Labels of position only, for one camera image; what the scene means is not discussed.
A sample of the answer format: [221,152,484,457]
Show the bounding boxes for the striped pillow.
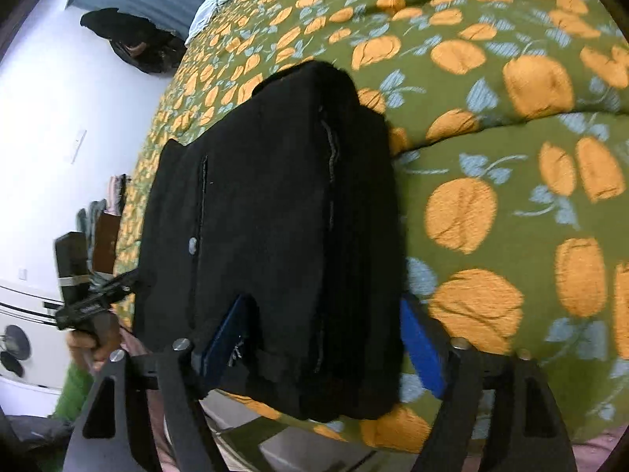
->
[186,0,250,44]

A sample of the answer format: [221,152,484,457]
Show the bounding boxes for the person's left hand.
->
[67,311,125,375]

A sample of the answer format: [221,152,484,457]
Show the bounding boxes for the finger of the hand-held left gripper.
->
[88,268,144,312]

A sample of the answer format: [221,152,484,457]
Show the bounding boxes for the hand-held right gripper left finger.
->
[63,294,257,472]

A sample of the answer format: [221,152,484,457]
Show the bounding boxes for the black pants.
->
[132,59,410,424]

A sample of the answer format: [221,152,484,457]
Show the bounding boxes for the black hanging garment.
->
[80,7,188,76]

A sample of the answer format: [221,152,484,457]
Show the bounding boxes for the green orange printed blanket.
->
[112,0,629,455]

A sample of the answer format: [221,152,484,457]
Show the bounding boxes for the dark cloth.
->
[0,410,70,472]

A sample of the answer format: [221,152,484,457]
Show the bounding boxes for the white appliance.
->
[0,278,75,416]

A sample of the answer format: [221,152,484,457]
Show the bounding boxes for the brown wooden cabinet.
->
[92,213,122,277]

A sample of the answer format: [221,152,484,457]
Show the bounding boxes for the white wall switch plate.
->
[65,129,88,165]

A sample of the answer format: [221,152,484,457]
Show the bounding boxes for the pile of clothes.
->
[75,173,129,237]

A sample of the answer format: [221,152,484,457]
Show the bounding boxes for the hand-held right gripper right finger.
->
[399,299,579,472]

